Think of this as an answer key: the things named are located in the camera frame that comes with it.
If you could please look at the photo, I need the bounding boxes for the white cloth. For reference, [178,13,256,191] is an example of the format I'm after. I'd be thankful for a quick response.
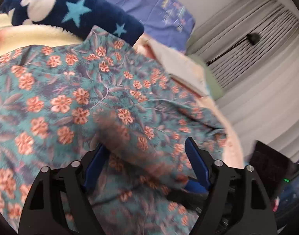
[148,39,211,96]

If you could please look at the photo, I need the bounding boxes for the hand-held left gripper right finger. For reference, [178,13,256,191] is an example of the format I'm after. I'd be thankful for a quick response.
[184,136,278,235]

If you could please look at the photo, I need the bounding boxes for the navy star print blanket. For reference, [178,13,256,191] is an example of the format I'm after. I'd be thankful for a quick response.
[0,0,144,46]

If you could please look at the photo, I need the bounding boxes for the cream fleece blanket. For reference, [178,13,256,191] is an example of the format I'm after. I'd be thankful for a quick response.
[0,12,84,60]

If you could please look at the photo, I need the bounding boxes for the grey pleated curtain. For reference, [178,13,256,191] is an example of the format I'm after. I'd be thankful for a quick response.
[191,0,299,163]

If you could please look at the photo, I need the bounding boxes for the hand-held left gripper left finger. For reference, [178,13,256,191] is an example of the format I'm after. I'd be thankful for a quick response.
[18,143,111,235]

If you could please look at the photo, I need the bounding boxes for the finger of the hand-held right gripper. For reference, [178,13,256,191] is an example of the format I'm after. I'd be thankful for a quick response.
[164,181,210,211]

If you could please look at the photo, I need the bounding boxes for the teal floral garment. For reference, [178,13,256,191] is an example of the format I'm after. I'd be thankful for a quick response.
[0,26,230,235]

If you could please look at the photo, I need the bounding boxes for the pale green cloth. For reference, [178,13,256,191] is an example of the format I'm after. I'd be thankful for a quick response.
[185,35,224,101]

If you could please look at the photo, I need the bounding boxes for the blue printed bed sheet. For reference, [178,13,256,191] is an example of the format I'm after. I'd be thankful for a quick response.
[38,0,196,53]

